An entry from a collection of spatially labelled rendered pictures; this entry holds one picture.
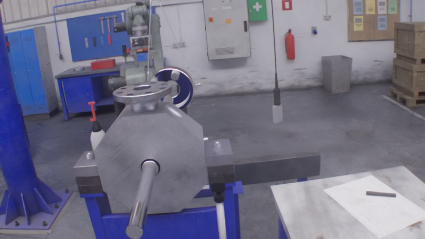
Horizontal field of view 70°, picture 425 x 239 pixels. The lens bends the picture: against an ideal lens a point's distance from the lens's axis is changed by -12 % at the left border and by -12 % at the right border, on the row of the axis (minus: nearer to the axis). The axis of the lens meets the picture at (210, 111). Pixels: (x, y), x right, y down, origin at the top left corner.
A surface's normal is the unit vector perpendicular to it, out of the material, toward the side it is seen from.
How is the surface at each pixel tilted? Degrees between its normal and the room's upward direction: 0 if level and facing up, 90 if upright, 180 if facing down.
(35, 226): 0
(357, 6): 90
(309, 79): 90
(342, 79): 93
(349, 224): 0
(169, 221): 90
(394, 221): 0
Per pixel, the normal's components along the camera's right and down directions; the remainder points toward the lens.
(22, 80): 0.02, 0.29
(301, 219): -0.09, -0.95
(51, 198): 0.39, 0.24
